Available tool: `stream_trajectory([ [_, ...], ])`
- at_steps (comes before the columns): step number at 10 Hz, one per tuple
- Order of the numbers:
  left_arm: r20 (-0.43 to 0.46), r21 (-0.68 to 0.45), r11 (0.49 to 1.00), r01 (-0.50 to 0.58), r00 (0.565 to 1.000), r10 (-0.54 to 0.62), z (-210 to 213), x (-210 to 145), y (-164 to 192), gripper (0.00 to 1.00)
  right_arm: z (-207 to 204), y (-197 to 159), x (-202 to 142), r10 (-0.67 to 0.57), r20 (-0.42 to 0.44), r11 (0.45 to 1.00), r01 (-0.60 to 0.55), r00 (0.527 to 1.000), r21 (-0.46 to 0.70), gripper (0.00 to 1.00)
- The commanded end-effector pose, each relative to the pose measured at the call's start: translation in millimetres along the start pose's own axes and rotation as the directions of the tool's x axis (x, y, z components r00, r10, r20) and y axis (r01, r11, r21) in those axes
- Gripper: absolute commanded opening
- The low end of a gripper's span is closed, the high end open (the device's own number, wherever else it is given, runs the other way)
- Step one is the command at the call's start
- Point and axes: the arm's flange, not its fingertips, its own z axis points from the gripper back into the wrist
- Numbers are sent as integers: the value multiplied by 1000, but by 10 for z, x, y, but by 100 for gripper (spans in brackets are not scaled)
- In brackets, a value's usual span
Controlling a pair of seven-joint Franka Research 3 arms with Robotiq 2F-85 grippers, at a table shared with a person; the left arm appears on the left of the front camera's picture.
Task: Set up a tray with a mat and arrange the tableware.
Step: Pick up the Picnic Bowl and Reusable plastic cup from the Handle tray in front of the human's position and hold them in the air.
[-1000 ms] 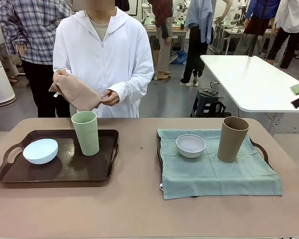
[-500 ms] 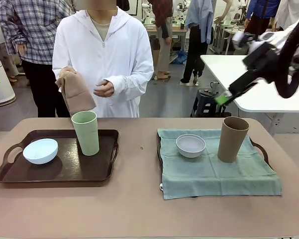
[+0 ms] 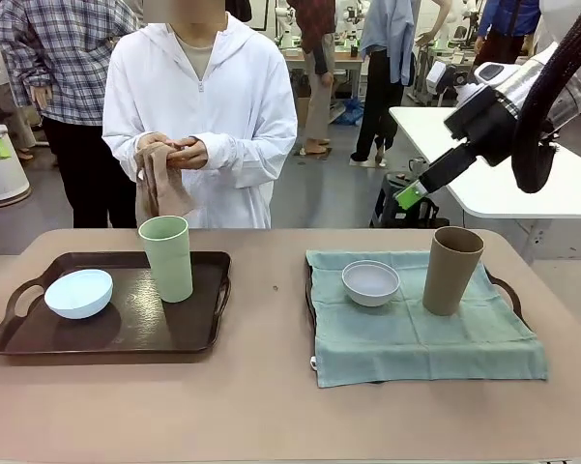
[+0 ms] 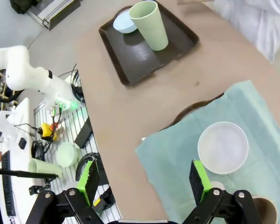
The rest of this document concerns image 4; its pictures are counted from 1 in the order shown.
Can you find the teal cloth mat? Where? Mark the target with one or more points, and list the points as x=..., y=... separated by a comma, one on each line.
x=247, y=105

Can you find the black thin rod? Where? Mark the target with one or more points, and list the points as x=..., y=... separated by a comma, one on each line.
x=25, y=173

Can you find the dark green bag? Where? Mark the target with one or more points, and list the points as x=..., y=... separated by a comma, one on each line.
x=23, y=4

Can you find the black keyboard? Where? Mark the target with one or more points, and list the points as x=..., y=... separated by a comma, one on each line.
x=8, y=186

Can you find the person in white hoodie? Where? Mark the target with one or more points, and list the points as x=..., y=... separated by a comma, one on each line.
x=254, y=21

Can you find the tall brown cup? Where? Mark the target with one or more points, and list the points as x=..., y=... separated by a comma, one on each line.
x=266, y=210

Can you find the grey metal box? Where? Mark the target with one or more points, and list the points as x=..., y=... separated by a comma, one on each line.
x=63, y=14

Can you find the tall light green cup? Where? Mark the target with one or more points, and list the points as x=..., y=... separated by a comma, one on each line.
x=151, y=28

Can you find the light blue bowl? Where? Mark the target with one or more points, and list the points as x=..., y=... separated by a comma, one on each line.
x=123, y=24

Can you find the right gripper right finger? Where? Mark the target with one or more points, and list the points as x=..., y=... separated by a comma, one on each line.
x=199, y=182

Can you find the black wedge bracket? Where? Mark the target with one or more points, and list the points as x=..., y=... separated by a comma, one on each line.
x=84, y=133

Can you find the pale green spare cup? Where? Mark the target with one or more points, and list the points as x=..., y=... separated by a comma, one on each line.
x=42, y=166

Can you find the person's right hand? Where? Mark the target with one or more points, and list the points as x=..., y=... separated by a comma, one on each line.
x=193, y=1

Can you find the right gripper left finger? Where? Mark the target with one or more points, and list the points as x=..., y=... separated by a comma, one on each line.
x=88, y=182

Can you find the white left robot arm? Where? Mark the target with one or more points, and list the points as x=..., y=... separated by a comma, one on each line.
x=25, y=74

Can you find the small black block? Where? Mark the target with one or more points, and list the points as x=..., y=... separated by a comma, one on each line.
x=22, y=142

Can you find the grey-blue bowl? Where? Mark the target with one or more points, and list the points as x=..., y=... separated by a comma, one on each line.
x=223, y=147

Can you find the yellow emergency stop button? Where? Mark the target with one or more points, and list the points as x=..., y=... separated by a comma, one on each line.
x=46, y=130

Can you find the dark brown tray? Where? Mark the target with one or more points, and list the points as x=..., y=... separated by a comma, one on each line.
x=188, y=107
x=139, y=60

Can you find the pale green spare bowl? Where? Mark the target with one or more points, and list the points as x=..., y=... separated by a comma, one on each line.
x=66, y=154

